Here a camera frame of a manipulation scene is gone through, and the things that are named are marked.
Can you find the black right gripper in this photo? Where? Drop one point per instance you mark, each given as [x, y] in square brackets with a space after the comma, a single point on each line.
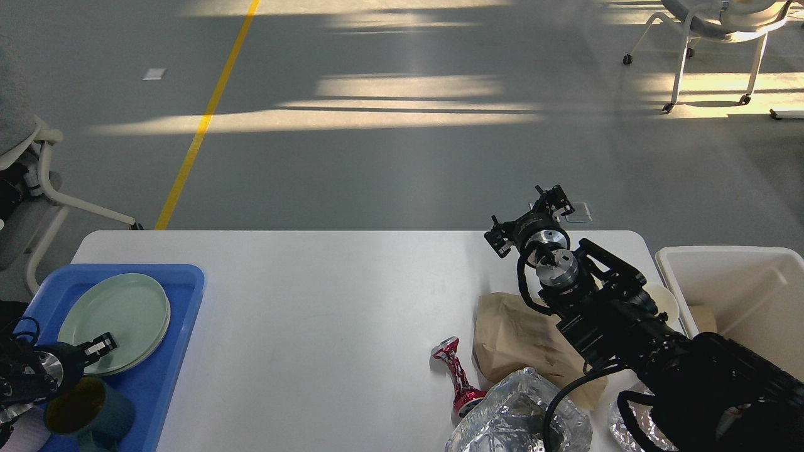
[542, 225]

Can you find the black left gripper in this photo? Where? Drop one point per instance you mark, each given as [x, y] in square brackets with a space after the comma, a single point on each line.
[64, 363]

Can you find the light green plate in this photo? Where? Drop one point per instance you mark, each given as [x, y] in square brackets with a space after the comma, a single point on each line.
[132, 308]

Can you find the dark green mug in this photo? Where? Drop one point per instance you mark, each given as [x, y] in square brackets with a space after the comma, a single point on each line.
[93, 414]

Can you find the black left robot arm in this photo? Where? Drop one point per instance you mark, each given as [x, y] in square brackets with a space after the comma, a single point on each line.
[33, 374]

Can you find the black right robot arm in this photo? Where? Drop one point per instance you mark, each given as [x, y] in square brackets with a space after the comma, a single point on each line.
[706, 393]

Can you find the yellow plate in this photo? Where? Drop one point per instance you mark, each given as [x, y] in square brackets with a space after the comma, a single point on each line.
[160, 345]

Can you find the pink white cup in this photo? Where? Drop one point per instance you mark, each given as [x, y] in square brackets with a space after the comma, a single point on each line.
[29, 432]

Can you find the brown paper bag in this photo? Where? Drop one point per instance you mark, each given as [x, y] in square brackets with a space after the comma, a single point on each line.
[509, 336]

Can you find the white chair left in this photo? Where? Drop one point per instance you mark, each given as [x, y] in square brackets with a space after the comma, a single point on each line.
[33, 207]

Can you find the white chair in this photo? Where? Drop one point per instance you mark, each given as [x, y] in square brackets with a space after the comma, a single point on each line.
[720, 22]
[33, 207]

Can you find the white paper cup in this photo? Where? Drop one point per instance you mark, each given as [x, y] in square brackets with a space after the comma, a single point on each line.
[665, 301]

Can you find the crushed red soda can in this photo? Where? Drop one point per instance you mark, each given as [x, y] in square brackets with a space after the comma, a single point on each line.
[466, 395]

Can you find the crumpled aluminium foil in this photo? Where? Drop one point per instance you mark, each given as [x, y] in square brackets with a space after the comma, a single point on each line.
[511, 417]

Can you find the cardboard piece in bin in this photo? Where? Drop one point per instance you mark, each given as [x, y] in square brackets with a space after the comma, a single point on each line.
[704, 318]

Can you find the small foil piece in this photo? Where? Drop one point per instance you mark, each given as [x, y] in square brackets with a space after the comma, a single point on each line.
[631, 424]

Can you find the white plastic bin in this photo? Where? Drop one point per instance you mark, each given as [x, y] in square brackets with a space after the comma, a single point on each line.
[754, 295]

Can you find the white chair top right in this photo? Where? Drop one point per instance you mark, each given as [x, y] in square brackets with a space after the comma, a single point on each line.
[720, 22]

